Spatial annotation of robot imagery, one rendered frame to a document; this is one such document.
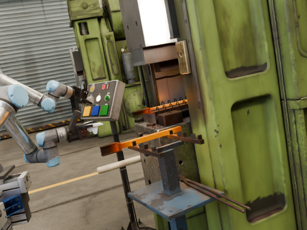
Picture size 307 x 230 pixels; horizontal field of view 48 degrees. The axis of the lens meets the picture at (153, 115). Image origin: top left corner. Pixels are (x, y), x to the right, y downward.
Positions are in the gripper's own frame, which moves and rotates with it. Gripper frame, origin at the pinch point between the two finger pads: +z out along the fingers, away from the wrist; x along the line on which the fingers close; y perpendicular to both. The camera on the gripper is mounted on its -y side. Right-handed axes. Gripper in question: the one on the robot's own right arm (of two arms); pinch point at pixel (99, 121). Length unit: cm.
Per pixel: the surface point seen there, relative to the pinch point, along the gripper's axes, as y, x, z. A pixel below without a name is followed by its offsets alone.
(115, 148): 8.9, 37.5, -4.1
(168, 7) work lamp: -53, 27, 41
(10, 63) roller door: -89, -787, -21
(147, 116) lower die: 4.6, -5.0, 30.7
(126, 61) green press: -36, -451, 177
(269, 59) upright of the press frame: -18, 48, 84
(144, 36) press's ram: -42, 12, 31
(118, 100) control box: -5.7, -41.2, 25.4
